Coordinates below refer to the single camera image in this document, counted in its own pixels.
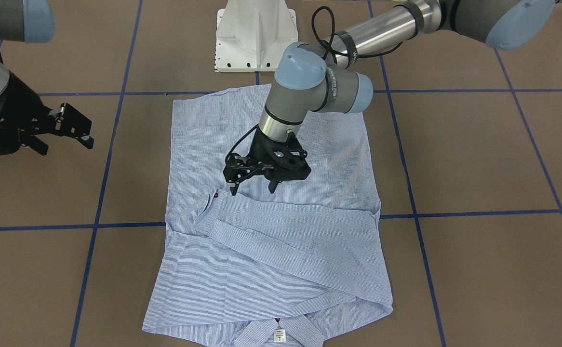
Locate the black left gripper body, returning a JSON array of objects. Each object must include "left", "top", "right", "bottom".
[{"left": 223, "top": 125, "right": 311, "bottom": 186}]

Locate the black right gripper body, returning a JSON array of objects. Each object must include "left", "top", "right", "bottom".
[{"left": 0, "top": 73, "right": 55, "bottom": 156}]

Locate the light blue striped shirt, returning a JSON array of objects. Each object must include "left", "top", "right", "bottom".
[{"left": 142, "top": 85, "right": 393, "bottom": 347}]

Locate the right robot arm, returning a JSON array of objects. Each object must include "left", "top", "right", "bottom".
[{"left": 0, "top": 0, "right": 94, "bottom": 156}]

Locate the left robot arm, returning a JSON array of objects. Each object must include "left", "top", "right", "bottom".
[{"left": 223, "top": 0, "right": 556, "bottom": 195}]

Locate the brown paper table cover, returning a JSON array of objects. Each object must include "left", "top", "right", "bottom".
[{"left": 0, "top": 0, "right": 562, "bottom": 347}]

